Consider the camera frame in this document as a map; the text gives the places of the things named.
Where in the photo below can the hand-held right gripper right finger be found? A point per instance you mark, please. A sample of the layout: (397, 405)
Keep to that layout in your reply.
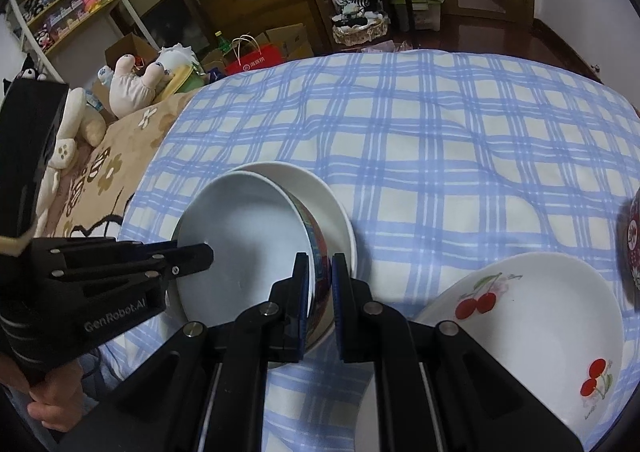
(345, 312)

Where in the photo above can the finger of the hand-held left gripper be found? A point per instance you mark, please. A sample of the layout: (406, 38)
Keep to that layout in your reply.
(190, 262)

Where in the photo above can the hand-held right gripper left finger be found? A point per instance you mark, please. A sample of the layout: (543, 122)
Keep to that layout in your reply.
(295, 312)

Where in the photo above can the red patterned bowl white inside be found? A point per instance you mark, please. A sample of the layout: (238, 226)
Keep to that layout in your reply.
(250, 227)

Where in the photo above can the plain white bowl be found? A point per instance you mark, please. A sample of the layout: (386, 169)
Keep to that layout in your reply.
(325, 212)

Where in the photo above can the red bowl with black emblem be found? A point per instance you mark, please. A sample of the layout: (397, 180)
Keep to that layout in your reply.
(634, 252)

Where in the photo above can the person's left hand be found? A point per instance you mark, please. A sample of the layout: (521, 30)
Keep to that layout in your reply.
(55, 402)

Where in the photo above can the cream plush toy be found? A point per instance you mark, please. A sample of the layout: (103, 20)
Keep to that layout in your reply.
(75, 127)

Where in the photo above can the brown cartoon print blanket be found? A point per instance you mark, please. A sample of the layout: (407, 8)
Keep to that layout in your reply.
(100, 167)

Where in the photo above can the black plush toy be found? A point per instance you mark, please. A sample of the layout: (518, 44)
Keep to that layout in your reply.
(27, 72)

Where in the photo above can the small white blue plush toy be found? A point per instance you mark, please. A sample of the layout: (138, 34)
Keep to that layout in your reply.
(106, 74)

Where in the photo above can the pink and white plush toy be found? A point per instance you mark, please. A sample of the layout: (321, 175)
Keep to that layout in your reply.
(132, 82)

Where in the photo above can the cardboard box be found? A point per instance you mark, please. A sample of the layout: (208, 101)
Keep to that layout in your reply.
(130, 49)
(287, 39)

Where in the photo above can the yellow green cushion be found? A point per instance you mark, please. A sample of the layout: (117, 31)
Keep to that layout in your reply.
(182, 78)

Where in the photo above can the white spiky plush toy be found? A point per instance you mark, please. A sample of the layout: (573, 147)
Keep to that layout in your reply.
(177, 57)

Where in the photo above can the blue checked blanket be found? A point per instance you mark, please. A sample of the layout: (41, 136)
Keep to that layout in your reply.
(450, 157)

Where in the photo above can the red paper bag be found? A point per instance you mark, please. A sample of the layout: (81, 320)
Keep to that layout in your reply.
(252, 59)

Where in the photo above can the green bottle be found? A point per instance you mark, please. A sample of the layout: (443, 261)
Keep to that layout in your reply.
(220, 42)

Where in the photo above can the pink plastic packets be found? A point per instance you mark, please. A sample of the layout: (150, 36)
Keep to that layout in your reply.
(385, 47)

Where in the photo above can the wicker basket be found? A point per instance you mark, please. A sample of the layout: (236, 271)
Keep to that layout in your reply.
(360, 32)

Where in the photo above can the pile of socks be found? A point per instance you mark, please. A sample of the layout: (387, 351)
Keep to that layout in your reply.
(357, 9)

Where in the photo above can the clear plastic storage box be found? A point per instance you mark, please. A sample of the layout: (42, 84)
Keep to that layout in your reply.
(415, 12)

